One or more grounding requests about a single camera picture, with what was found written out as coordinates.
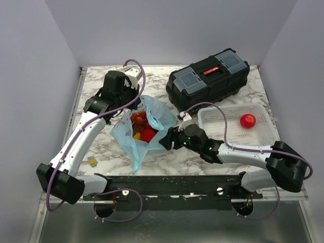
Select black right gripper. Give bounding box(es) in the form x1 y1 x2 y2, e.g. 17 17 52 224
159 123 201 154

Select light blue plastic bag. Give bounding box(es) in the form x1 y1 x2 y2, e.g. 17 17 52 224
110 95 176 174

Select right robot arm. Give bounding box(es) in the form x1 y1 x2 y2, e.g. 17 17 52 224
159 124 307 198

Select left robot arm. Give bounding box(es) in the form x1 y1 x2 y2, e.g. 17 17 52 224
36 67 142 204

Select small fake fruit cluster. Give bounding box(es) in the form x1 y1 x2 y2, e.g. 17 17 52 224
130 110 151 133

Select red fruit inside bag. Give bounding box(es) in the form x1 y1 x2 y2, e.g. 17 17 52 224
140 128 156 143

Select yellow fake mango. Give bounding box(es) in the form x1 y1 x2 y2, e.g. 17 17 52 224
133 132 141 140

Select red fake apple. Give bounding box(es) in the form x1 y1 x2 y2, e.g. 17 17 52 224
240 113 256 129

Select white perforated plastic basket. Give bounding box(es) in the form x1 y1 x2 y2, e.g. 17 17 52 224
197 103 280 146

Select black plastic toolbox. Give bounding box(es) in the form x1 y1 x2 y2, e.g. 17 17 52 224
166 48 250 111

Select yellow hex key set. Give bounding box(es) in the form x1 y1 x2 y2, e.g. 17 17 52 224
88 156 98 167

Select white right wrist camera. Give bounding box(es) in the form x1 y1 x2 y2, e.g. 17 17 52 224
178 111 192 132

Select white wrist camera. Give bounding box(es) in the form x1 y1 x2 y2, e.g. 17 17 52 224
123 66 142 89
178 111 192 132

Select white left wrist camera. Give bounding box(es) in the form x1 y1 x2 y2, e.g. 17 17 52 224
123 66 142 89

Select aluminium frame rail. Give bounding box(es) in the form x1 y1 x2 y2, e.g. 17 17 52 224
37 67 88 205

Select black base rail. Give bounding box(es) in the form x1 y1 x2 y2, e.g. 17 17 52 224
52 172 264 211

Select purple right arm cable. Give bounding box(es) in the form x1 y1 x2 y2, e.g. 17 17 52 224
182 102 313 220

